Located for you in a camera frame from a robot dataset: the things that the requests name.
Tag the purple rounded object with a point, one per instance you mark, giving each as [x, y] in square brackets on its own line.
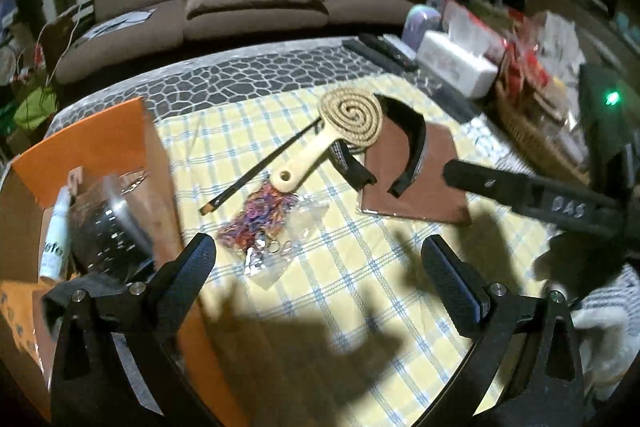
[420, 24]

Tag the black wide headband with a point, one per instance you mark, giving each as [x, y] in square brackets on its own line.
[417, 142]

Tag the bag of colourful rubber bands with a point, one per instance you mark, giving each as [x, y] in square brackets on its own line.
[260, 212]

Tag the white bottle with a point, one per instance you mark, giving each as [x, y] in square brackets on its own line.
[55, 237]

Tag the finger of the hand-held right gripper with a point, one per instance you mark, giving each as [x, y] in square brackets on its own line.
[490, 182]

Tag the thin black stick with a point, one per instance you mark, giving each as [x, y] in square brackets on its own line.
[260, 164]

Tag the wicker basket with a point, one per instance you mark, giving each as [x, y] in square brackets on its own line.
[525, 132]

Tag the white tissue box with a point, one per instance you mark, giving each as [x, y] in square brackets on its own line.
[450, 62]

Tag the yellow checked tablecloth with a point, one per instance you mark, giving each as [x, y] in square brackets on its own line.
[350, 257]

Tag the dark flat object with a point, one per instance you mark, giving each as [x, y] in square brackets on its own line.
[455, 102]

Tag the green bag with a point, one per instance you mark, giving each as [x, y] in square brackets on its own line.
[30, 107]

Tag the orange cardboard box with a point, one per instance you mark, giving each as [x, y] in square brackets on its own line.
[110, 132]

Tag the black textured headband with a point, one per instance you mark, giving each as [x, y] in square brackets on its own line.
[350, 167]

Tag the red snack packets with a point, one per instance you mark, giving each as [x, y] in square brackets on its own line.
[525, 67]

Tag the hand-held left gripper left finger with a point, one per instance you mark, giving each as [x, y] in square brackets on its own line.
[192, 264]

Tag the beige paddle with spiral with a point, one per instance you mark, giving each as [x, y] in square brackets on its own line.
[350, 112]

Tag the papers on sofa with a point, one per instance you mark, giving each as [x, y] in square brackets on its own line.
[117, 24]

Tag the person's white patterned clothing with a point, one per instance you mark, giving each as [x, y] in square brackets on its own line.
[600, 327]

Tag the black remote control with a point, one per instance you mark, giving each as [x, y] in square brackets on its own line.
[395, 44]
[375, 56]

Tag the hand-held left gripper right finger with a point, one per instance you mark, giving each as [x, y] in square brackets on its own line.
[447, 277]

